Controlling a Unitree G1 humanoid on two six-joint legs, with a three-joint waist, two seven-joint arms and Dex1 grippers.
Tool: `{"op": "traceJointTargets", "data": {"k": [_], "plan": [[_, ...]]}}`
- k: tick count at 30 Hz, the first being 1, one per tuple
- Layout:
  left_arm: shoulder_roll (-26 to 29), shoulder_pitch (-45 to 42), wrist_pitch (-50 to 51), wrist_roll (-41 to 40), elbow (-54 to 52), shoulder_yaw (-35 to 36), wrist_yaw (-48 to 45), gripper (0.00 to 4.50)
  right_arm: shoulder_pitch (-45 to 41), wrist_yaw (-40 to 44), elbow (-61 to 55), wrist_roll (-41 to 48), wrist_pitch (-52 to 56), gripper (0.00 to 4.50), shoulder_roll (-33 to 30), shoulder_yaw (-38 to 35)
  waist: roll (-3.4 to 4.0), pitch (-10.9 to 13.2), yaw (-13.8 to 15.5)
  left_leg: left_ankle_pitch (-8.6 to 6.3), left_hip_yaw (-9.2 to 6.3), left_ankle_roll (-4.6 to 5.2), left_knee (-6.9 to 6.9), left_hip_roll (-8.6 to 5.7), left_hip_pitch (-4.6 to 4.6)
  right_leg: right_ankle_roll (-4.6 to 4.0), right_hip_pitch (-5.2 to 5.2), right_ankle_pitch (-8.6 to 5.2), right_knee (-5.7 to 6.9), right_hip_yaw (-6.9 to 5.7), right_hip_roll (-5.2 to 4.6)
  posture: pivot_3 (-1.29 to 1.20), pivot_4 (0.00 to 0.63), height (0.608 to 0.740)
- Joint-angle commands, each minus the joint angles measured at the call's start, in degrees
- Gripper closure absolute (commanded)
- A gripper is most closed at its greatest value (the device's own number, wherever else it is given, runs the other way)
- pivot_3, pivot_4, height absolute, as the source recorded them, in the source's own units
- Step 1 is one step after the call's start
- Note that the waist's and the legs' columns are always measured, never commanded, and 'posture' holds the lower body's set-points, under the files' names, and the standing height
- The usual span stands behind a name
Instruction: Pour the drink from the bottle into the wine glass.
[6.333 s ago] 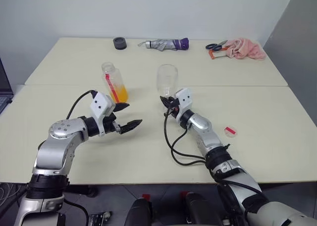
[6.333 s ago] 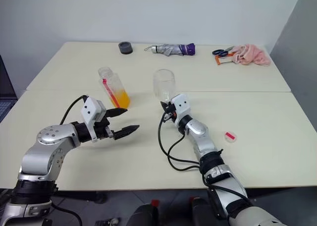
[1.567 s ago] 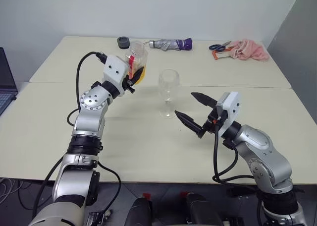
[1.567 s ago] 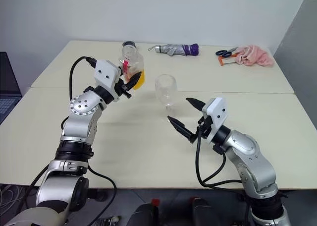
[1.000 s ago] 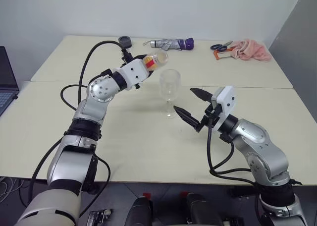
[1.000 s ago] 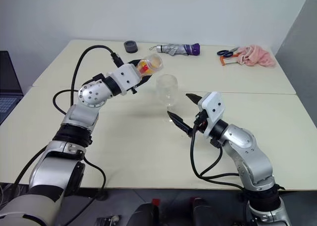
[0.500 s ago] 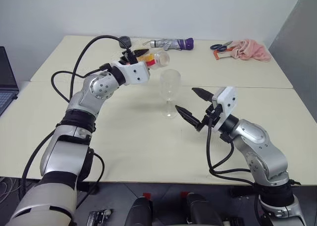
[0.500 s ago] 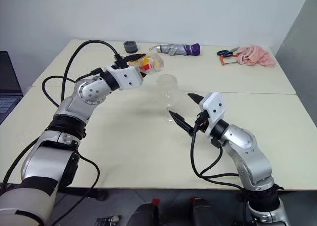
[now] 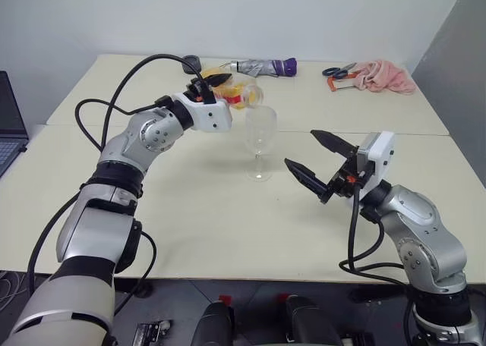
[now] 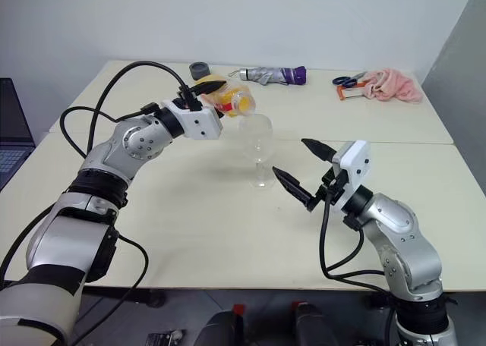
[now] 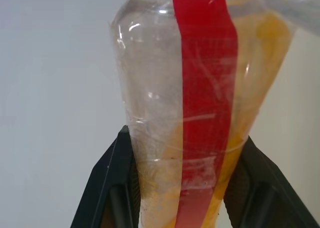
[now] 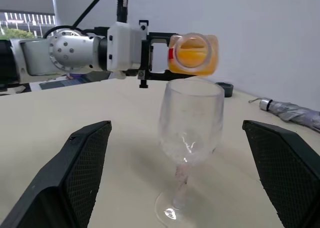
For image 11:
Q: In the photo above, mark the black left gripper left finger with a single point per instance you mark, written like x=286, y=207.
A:
x=112, y=183

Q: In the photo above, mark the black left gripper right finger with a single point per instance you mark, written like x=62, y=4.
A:
x=260, y=195

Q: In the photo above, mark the clear bottle with red tape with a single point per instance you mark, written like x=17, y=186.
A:
x=205, y=88

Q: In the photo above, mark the clear plastic bottle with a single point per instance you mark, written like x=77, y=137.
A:
x=300, y=8

